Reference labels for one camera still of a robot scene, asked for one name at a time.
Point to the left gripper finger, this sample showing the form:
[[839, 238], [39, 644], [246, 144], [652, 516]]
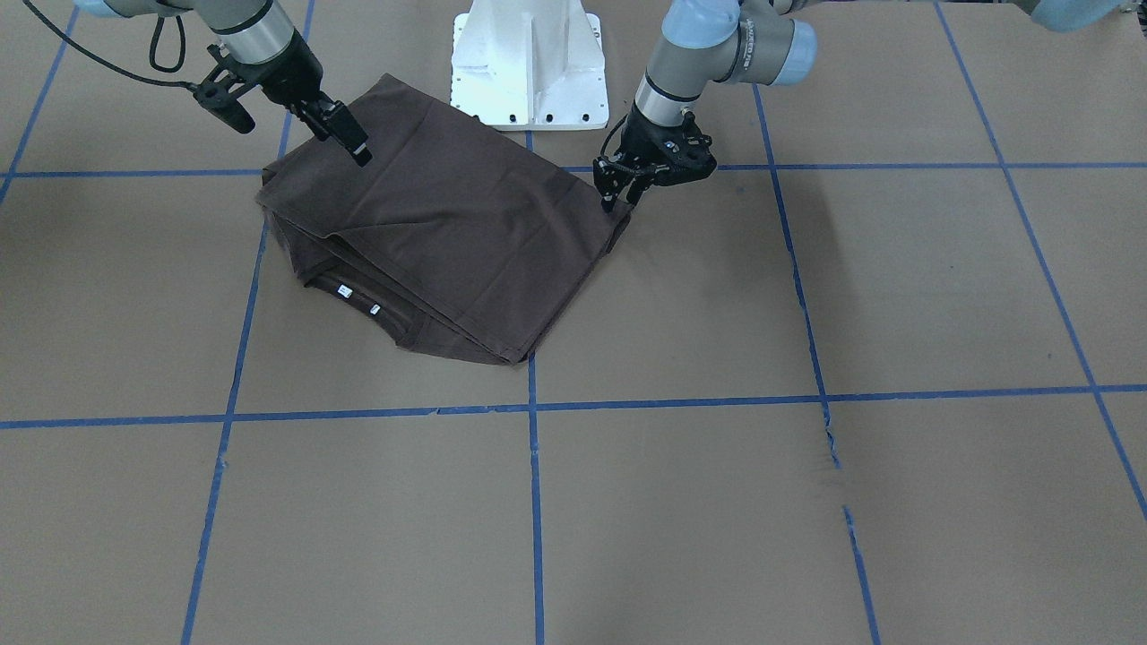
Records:
[[641, 182], [610, 178]]

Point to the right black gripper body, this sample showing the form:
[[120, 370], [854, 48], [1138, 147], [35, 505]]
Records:
[[297, 79]]

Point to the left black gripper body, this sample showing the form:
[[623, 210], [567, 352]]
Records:
[[642, 131]]

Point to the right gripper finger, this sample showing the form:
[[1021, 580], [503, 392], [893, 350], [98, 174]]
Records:
[[318, 119], [342, 126]]

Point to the brown t-shirt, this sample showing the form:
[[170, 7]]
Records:
[[454, 240]]

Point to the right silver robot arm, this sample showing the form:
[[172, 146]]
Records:
[[258, 47]]

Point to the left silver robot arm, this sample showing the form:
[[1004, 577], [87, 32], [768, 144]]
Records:
[[760, 43]]

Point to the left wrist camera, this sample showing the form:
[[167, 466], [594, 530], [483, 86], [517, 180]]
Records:
[[686, 154]]

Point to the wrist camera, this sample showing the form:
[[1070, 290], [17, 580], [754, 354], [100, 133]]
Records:
[[686, 154], [220, 91]]

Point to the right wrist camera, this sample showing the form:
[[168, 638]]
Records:
[[220, 91]]

